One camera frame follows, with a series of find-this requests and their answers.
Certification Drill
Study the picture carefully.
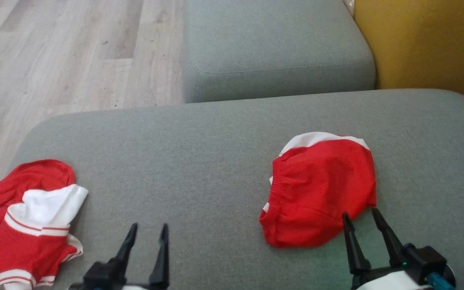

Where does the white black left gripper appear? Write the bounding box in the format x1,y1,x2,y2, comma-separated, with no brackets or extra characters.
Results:
113,223,170,290

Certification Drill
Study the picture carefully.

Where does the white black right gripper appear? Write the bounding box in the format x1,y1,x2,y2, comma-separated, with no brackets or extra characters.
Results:
342,207,434,290

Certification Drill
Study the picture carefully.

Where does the red shorts white waistband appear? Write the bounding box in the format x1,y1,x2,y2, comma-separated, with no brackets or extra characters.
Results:
259,132,377,249

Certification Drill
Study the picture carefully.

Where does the red white basketball jersey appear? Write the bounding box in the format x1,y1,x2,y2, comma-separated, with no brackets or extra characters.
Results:
0,159,89,290

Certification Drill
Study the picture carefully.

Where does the large grey sofa seat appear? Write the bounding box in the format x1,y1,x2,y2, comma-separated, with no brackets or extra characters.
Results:
0,89,464,290

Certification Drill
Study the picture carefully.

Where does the yellow upholstered cushion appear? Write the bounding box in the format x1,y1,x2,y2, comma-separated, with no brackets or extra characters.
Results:
353,0,464,103

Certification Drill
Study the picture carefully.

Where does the small grey sofa ottoman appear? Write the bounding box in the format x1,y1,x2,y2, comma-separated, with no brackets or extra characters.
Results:
182,0,377,104

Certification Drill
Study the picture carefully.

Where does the black right cable teal plug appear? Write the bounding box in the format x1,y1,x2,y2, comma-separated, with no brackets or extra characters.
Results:
425,272,452,290

